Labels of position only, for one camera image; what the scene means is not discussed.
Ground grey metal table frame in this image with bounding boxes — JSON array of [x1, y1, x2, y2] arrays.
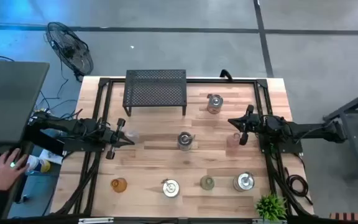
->
[[323, 85, 358, 180]]

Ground green ribbed glass candlestick holder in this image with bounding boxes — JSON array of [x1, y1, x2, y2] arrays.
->
[[200, 174, 216, 191]]

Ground candle tin orange heart label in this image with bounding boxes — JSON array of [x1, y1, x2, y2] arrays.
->
[[206, 93, 224, 115]]

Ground amber glass candlestick holder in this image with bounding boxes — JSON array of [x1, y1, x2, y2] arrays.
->
[[110, 177, 128, 194]]

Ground glass jar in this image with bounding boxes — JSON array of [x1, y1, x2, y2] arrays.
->
[[177, 131, 196, 152]]

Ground small green potted plant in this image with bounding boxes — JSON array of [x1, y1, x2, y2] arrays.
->
[[255, 193, 288, 222]]

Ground silver metal bracket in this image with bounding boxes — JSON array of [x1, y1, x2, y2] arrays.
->
[[78, 217, 115, 224]]

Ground coiled black cable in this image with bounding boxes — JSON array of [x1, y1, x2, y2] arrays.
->
[[285, 167, 314, 206]]

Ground floor cable tangle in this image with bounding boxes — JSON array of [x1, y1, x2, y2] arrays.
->
[[34, 58, 84, 121]]

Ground striped wooden bench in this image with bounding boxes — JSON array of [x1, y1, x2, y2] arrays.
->
[[329, 212, 358, 222]]

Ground black curved cable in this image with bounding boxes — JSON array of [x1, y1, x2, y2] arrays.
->
[[219, 68, 234, 82]]

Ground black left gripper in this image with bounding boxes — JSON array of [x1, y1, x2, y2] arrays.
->
[[98, 118, 135, 160]]

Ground metal candle tin white label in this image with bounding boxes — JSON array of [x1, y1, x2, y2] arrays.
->
[[232, 171, 255, 193]]

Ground grey desk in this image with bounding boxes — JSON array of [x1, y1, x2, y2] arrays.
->
[[0, 60, 50, 153]]

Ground white paper sheet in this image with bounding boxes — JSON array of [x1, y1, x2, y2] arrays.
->
[[38, 148, 64, 165]]

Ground white yellow plastic bottle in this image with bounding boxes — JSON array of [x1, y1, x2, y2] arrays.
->
[[25, 154, 52, 174]]

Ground candle tin jasmine sandalwood label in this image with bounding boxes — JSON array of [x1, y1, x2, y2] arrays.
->
[[161, 178, 181, 198]]

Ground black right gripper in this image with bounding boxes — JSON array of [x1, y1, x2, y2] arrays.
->
[[227, 105, 264, 146]]

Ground black cable bundle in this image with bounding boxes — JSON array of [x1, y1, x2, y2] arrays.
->
[[264, 149, 312, 218], [53, 152, 103, 216]]

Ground black floor fan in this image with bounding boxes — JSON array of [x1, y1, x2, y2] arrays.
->
[[45, 21, 94, 82]]

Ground person's hand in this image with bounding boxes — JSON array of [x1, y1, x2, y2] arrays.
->
[[0, 147, 30, 191]]

